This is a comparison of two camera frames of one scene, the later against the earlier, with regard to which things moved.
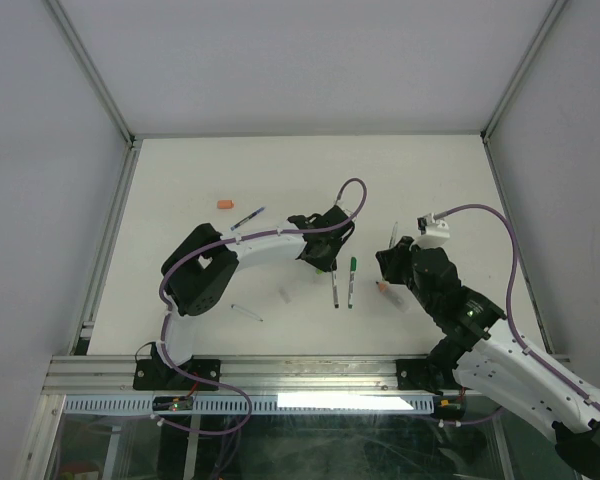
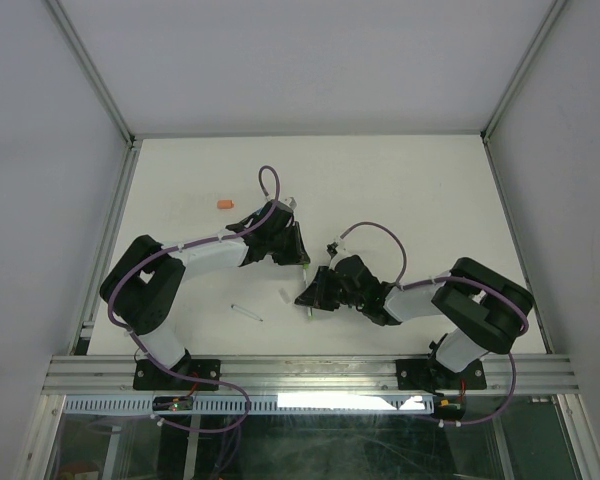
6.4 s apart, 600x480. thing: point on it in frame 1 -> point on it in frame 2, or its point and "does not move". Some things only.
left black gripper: x=326 y=266 -> x=297 y=255
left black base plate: x=156 y=374 does not move
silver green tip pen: x=393 y=236 -> x=309 y=309
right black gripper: x=391 y=259 -> x=315 y=294
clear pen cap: x=284 y=295 does not move
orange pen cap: x=225 y=204 does not move
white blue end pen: x=233 y=306 does not move
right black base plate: x=417 y=374 does not move
